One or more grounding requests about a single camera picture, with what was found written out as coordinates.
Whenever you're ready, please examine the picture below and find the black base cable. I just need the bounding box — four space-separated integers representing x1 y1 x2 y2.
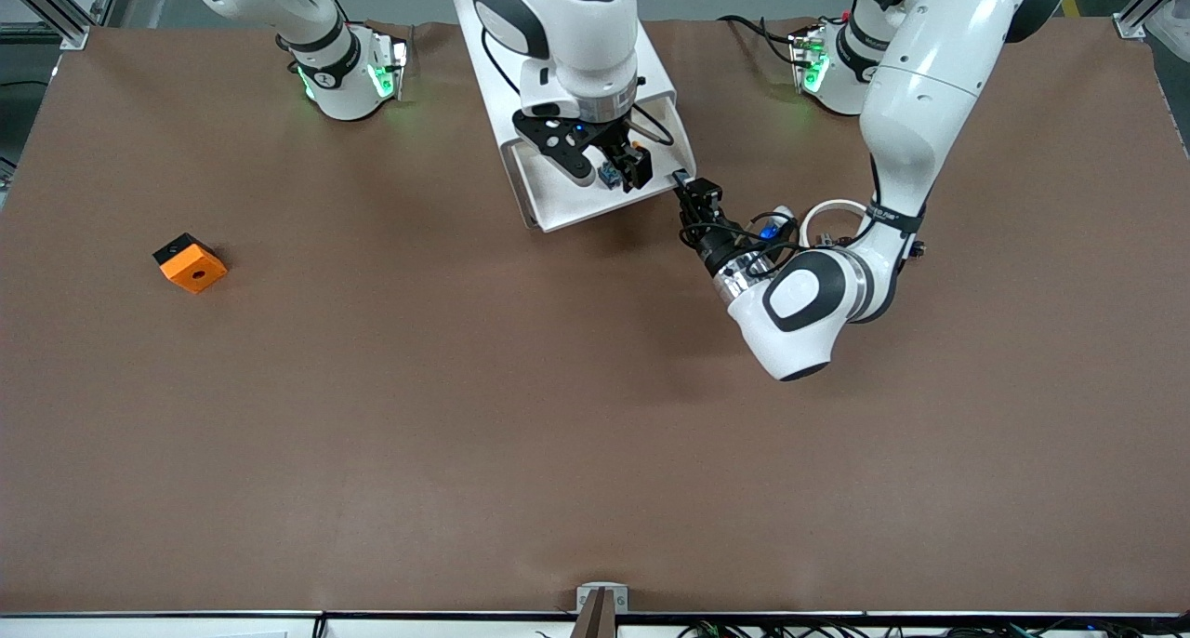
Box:
718 13 802 67
311 0 415 53

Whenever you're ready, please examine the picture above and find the aluminium frame profile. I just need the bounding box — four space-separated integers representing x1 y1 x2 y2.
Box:
0 0 126 51
1114 0 1190 40

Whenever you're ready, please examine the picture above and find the black right base cable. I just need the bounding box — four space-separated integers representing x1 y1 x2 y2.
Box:
311 0 415 53

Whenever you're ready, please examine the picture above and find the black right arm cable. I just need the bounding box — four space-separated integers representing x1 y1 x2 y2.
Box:
479 20 677 148

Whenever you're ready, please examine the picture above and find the white table edge rail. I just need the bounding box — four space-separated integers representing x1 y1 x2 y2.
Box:
0 612 1190 638

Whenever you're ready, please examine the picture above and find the white curved ring piece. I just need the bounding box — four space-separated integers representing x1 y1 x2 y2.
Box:
800 199 875 248

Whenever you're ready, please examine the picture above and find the black left base cable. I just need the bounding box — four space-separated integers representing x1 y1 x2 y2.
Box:
718 13 802 67

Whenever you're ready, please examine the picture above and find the grey metal bracket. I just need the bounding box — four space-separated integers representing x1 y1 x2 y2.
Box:
575 582 629 615

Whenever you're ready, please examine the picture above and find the orange and black box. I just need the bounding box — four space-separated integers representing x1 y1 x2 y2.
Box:
152 233 229 295

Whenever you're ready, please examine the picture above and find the bundle of cables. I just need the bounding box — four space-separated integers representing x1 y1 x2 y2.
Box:
677 618 1190 638

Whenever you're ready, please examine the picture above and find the brown table mat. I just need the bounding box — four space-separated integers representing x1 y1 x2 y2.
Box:
0 17 1190 616

